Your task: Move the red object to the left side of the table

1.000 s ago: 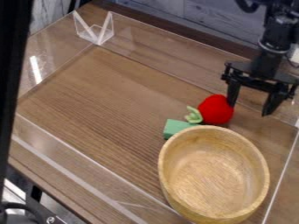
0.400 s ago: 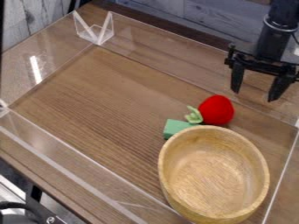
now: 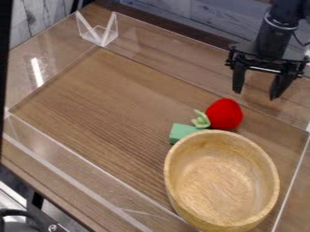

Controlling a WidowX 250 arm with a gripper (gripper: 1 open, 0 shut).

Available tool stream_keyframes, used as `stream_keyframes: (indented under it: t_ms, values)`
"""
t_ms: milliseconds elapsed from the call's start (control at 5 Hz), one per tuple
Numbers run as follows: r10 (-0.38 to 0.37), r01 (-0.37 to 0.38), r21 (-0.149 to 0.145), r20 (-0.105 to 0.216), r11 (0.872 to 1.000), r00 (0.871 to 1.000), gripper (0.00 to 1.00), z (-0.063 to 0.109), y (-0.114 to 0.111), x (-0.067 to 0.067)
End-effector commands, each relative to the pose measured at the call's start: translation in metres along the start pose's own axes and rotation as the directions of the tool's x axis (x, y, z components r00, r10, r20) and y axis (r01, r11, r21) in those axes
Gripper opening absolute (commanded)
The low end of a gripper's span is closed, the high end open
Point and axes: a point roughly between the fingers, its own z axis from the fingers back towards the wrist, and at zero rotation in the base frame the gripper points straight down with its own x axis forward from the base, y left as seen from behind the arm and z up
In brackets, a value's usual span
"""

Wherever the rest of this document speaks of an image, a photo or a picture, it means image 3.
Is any clear acrylic corner bracket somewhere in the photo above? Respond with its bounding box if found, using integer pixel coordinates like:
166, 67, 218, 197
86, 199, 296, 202
75, 12, 119, 47

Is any green foam block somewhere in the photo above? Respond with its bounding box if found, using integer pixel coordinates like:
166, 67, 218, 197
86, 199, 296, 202
169, 123, 201, 144

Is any black table frame bracket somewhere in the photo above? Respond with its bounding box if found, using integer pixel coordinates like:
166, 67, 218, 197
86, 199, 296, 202
27, 189, 70, 232

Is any red plush strawberry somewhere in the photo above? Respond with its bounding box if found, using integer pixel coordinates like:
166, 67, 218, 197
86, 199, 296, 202
192, 98, 244, 130

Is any clear acrylic tray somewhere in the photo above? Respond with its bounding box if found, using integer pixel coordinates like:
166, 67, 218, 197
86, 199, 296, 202
2, 5, 310, 232

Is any dark foreground post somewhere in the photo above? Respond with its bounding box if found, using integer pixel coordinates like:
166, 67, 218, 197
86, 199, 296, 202
0, 0, 14, 159

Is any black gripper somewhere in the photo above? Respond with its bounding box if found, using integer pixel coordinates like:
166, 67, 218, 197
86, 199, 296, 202
226, 44, 310, 101

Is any black cable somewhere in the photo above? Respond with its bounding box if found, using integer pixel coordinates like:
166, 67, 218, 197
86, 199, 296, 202
291, 30, 310, 48

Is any wooden bowl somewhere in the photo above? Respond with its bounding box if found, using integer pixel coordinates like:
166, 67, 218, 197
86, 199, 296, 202
164, 130, 280, 232

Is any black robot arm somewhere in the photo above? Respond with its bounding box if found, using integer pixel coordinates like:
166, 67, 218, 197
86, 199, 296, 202
226, 0, 310, 100

